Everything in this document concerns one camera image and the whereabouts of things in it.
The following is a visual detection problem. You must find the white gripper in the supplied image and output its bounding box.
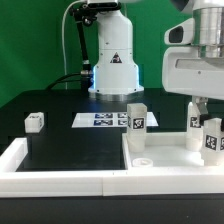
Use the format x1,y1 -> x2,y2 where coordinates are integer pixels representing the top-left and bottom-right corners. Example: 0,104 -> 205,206
161,44 -> 224,128

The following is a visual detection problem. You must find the white square table top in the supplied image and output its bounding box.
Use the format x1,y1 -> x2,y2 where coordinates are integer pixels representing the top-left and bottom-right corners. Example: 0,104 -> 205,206
122,132 -> 224,170

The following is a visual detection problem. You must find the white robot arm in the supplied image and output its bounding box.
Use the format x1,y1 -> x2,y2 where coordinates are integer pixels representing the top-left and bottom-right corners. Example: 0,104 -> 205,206
87,0 -> 224,124

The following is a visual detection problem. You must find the white sheet with tags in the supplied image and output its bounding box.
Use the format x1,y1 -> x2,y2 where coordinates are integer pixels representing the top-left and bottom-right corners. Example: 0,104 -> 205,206
72,112 -> 159,128

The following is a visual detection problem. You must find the white U-shaped obstacle fence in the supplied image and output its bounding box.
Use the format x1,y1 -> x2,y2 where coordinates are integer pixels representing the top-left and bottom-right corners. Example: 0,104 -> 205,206
0,138 -> 224,198

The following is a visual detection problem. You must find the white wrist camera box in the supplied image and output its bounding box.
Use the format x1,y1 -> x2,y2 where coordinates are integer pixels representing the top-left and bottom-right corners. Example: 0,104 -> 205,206
164,18 -> 195,45

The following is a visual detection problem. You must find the white cable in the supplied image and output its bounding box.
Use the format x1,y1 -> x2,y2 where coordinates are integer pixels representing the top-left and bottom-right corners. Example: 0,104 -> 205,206
61,0 -> 88,90

